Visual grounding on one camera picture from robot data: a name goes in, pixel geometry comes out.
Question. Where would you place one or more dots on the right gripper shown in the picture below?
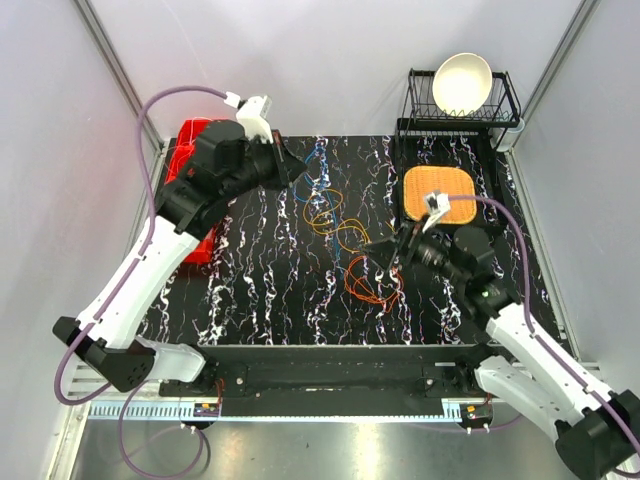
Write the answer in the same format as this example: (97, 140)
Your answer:
(382, 253)

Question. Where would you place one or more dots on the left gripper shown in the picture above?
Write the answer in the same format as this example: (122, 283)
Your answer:
(286, 163)

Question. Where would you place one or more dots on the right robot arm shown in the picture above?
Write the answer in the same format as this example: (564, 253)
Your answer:
(594, 428)

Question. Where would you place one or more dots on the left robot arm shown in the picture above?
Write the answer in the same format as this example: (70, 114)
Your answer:
(104, 335)

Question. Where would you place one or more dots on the orange woven mat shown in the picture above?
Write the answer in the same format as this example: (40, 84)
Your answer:
(419, 181)

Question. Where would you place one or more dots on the red bin farthest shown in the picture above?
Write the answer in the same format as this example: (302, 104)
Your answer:
(190, 129)

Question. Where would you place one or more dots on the red bin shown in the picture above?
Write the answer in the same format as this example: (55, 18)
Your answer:
(190, 129)
(202, 254)
(180, 156)

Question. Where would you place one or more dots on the red bin nearest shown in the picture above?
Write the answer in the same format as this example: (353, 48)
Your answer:
(202, 254)

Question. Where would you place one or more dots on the black dish rack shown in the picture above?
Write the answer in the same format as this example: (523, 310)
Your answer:
(420, 115)

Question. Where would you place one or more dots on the white cup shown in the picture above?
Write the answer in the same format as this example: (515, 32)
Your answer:
(503, 139)

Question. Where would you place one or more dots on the white bowl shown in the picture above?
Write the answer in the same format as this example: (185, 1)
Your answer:
(462, 84)

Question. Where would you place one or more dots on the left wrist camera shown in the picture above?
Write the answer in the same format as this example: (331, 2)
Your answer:
(251, 114)

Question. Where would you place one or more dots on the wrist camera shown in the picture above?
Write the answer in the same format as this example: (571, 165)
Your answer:
(251, 114)
(437, 205)

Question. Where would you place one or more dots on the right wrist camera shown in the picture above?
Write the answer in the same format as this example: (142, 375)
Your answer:
(437, 205)

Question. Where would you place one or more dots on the aluminium frame post right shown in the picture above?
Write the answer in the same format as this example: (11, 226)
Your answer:
(569, 39)

